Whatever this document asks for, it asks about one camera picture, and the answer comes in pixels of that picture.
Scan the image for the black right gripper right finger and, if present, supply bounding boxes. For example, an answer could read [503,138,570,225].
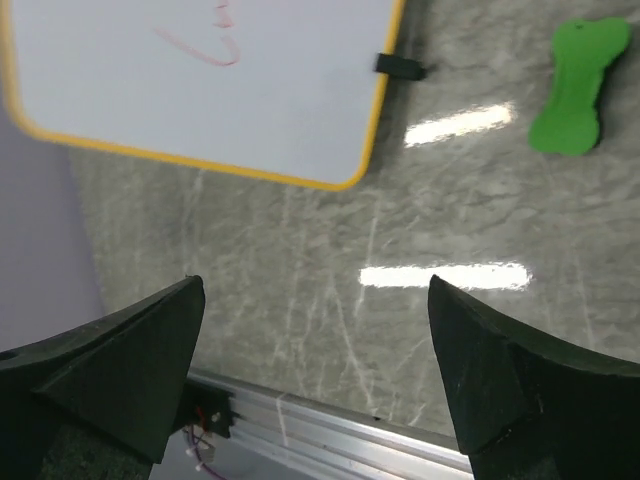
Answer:
[428,276,639,479]

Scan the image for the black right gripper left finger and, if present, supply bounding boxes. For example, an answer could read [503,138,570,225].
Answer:
[1,276,205,479]

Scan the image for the green bone-shaped eraser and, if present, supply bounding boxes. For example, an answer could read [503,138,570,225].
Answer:
[528,17,632,156]

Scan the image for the yellow framed whiteboard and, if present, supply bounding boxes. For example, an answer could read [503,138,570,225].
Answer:
[1,1,405,191]

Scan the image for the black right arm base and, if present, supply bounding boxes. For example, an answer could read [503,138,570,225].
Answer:
[172,380,233,438]

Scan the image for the black whiteboard clip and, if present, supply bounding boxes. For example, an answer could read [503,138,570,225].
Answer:
[374,53,427,81]

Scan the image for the aluminium front rail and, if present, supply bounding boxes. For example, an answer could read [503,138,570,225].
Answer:
[178,368,473,479]

